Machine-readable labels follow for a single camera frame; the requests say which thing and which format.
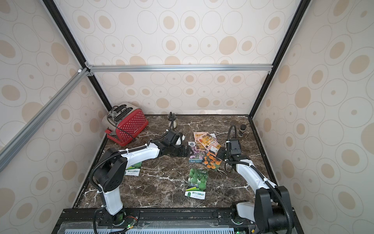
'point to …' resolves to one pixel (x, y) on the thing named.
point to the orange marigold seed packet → (210, 159)
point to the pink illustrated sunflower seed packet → (198, 146)
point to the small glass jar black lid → (172, 118)
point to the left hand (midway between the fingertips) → (192, 153)
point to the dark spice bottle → (242, 128)
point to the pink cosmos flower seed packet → (198, 155)
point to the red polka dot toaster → (124, 121)
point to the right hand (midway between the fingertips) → (227, 152)
